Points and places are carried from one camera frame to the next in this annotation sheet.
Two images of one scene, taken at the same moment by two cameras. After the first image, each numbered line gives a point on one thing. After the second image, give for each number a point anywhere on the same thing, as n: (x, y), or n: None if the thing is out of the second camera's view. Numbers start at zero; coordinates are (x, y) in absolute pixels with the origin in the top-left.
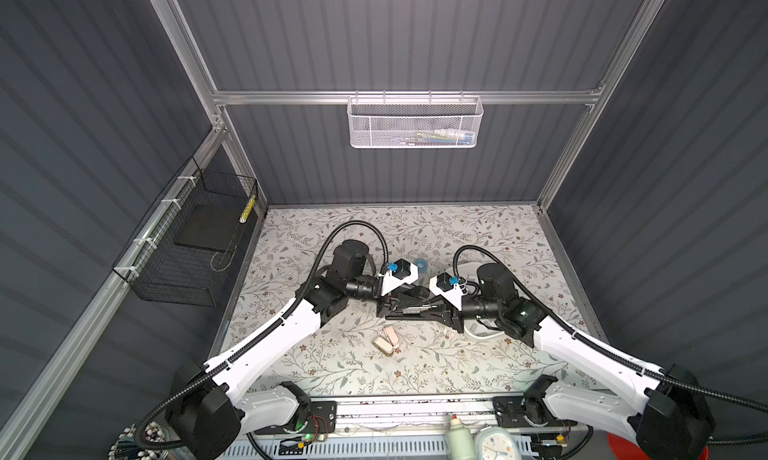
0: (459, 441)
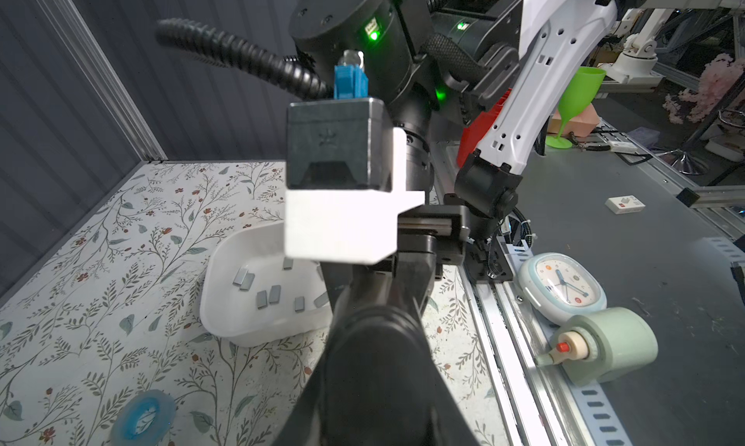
0: (603, 346)
